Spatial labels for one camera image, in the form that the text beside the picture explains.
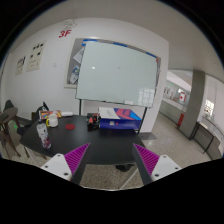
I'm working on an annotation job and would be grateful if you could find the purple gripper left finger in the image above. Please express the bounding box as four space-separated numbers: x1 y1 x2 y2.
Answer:
42 143 90 185

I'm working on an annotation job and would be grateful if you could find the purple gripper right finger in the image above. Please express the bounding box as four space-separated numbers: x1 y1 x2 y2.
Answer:
132 144 181 185

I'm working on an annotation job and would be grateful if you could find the clear plastic water bottle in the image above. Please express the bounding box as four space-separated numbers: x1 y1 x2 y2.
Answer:
36 119 51 149

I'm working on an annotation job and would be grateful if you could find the red round coaster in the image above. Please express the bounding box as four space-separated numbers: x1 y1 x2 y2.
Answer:
65 124 75 130

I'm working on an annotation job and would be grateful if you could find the black red device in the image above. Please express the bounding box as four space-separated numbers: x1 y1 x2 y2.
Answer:
86 113 101 129

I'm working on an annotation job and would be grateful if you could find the white small case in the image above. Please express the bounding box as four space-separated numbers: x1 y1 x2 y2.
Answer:
61 112 73 117

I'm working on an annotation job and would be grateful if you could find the colourful book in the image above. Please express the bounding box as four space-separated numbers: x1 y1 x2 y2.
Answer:
40 110 62 120

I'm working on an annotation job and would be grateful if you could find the chair with black jacket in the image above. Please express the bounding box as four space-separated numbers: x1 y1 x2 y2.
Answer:
17 103 49 136

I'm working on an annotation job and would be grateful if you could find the blue cardboard box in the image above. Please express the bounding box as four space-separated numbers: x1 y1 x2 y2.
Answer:
99 107 141 130

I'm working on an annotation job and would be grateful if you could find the round wooden side table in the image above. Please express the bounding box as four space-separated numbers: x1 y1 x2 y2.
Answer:
0 107 20 157

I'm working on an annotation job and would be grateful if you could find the grey pillar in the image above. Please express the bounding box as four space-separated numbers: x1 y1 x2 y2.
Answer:
179 70 205 139

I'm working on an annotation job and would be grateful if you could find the large whiteboard on stand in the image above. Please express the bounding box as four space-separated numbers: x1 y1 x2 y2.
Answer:
76 41 160 132

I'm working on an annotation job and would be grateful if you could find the white mug yellow handle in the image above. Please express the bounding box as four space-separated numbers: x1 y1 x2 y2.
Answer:
46 114 58 127

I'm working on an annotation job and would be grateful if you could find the small wall poster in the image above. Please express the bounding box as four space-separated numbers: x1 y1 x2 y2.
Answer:
15 56 26 75

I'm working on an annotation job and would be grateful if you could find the large wall poster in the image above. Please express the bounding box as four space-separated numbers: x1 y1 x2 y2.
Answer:
27 41 46 72

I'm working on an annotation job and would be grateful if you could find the red 3F wall sign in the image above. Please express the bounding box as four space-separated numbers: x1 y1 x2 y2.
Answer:
58 29 72 38

